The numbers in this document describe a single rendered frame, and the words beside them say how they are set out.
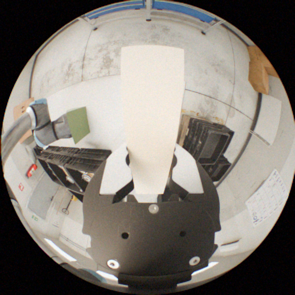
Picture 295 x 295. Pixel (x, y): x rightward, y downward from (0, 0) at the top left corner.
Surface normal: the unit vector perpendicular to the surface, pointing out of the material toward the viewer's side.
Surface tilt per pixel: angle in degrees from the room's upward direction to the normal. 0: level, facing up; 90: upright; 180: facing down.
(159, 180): 0
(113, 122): 0
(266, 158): 90
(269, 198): 90
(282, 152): 90
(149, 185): 0
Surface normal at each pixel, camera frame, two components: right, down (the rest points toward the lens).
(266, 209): -1.00, -0.07
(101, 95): 0.00, 0.54
